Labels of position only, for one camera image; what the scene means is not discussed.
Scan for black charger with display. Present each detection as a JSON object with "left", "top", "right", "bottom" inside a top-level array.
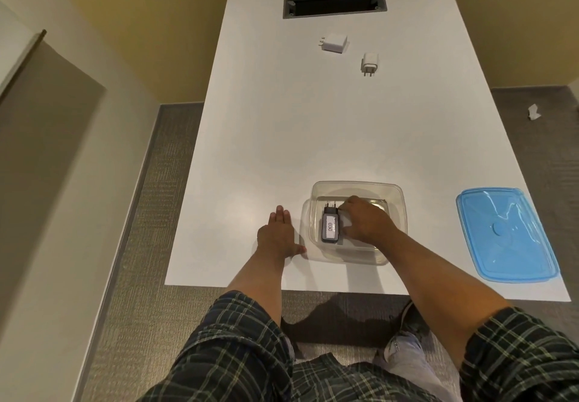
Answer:
[{"left": 321, "top": 199, "right": 342, "bottom": 244}]

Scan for small white power adapter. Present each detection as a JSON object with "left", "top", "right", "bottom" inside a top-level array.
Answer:
[{"left": 360, "top": 52, "right": 379, "bottom": 77}]

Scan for dark plaid shirt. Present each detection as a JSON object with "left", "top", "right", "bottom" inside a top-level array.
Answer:
[{"left": 137, "top": 291, "right": 579, "bottom": 402}]

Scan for person's right forearm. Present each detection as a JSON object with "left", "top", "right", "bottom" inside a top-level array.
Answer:
[{"left": 373, "top": 228, "right": 514, "bottom": 368}]

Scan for person's right hand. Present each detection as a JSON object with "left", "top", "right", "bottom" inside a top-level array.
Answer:
[{"left": 338, "top": 196, "right": 399, "bottom": 248}]

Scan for blue plastic container lid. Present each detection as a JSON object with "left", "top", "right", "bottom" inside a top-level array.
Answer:
[{"left": 455, "top": 187, "right": 561, "bottom": 284}]

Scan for large white power adapter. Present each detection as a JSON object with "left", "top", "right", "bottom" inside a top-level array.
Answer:
[{"left": 317, "top": 33, "right": 349, "bottom": 54}]

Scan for grey table cable box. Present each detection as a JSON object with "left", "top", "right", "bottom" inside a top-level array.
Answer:
[{"left": 283, "top": 0, "right": 388, "bottom": 20}]

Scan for grey shoe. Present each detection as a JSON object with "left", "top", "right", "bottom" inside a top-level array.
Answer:
[{"left": 384, "top": 300, "right": 430, "bottom": 363}]

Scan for light grey trousers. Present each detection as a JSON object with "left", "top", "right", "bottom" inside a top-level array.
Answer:
[{"left": 384, "top": 331, "right": 463, "bottom": 402}]

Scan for person's left forearm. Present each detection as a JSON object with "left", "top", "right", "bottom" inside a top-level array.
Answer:
[{"left": 226, "top": 253, "right": 286, "bottom": 325}]

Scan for clear plastic container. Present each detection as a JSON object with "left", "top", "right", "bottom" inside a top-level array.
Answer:
[{"left": 302, "top": 181, "right": 408, "bottom": 266}]

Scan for person's left hand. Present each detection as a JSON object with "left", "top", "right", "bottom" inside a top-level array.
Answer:
[{"left": 256, "top": 206, "right": 307, "bottom": 260}]

